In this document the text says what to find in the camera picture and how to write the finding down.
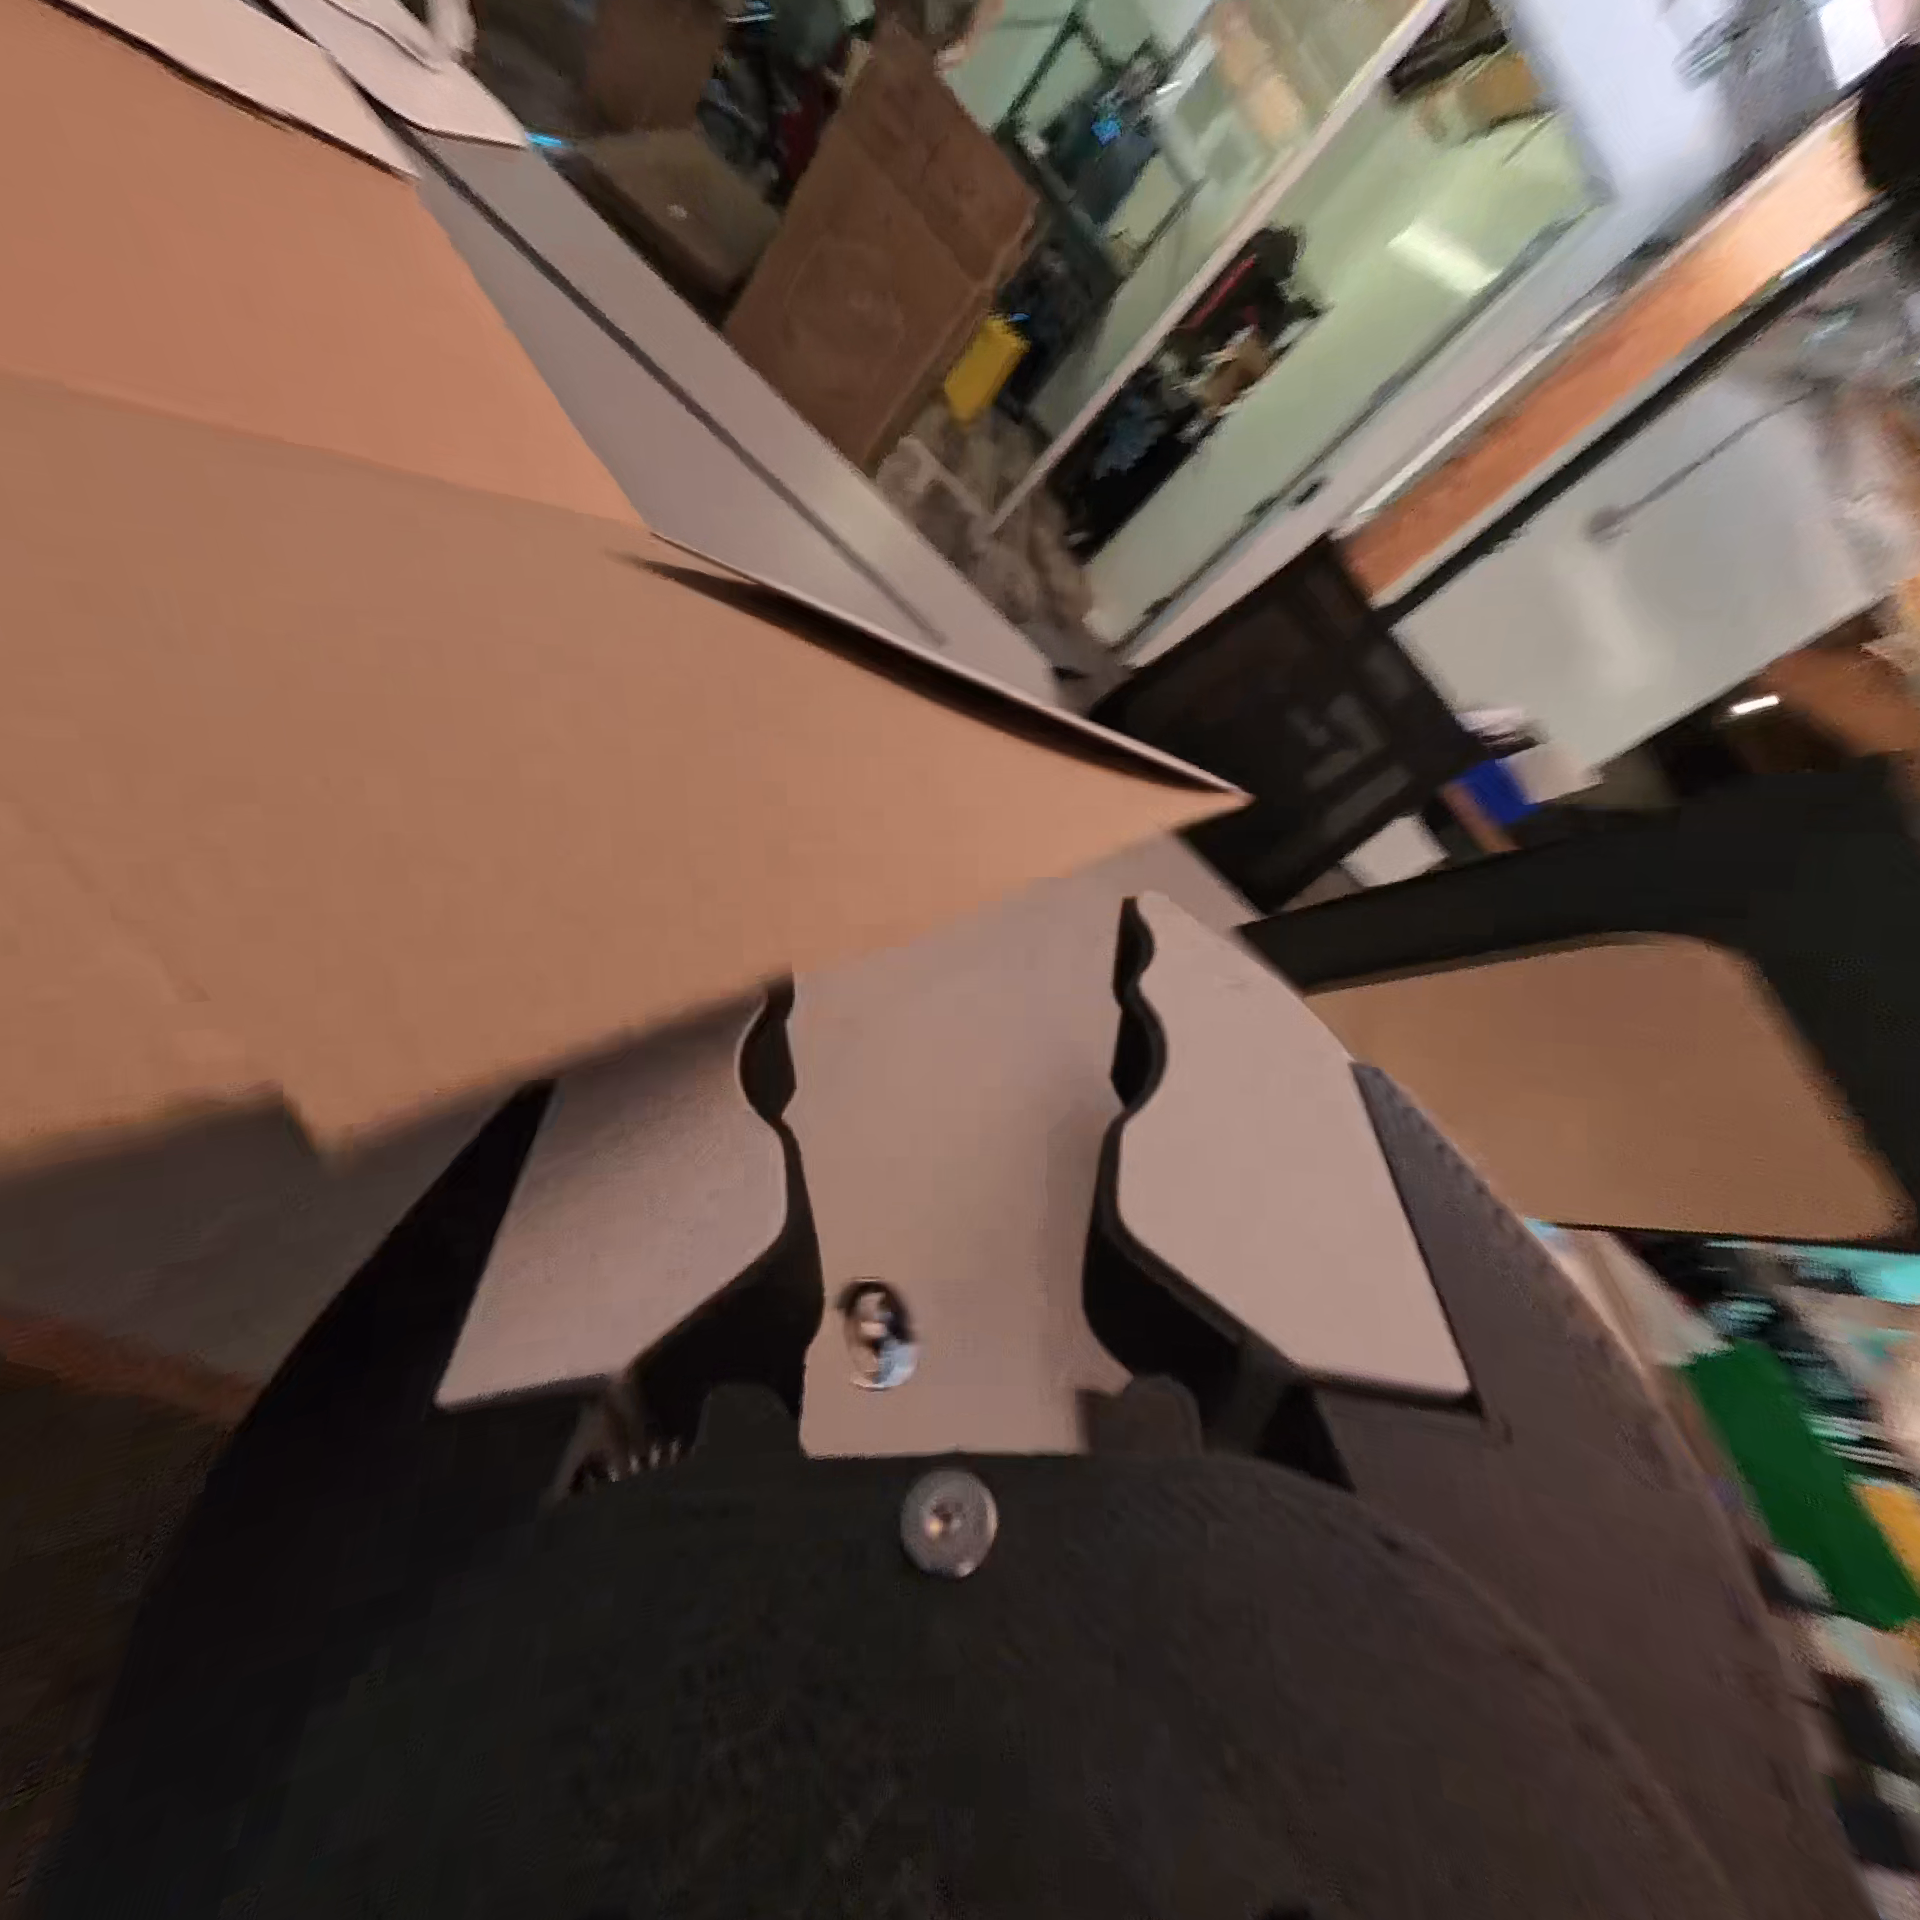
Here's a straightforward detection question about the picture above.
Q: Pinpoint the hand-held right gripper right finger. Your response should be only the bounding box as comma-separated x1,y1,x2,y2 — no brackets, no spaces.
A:
1087,893,1475,1445

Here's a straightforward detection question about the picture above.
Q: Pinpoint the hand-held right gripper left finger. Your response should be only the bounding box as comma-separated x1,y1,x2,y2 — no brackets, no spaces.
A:
431,979,828,1424

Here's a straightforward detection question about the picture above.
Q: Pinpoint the large cardboard box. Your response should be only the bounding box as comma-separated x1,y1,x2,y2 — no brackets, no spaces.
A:
0,0,1255,1157

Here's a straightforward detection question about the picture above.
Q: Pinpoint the metal table grommet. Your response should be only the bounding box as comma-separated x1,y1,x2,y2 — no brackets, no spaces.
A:
836,1275,920,1395

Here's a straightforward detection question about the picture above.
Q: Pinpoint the tan rounded board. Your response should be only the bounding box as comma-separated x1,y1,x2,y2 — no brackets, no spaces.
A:
1302,931,1911,1243

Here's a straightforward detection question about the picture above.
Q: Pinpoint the blue container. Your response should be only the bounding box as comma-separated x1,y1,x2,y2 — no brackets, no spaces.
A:
1443,754,1535,856

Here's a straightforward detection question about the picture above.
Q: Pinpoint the green bin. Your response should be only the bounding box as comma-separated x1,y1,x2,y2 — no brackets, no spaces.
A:
1677,1335,1920,1634

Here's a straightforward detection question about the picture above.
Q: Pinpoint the yellow bin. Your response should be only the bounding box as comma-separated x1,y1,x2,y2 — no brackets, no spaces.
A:
941,311,1033,425

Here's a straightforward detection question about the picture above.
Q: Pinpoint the wooden beam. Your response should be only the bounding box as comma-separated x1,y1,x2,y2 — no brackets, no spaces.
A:
1339,96,1883,606

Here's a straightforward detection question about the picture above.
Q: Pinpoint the large brown cardboard carton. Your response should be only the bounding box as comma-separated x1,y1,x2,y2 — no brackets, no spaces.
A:
725,31,1040,471

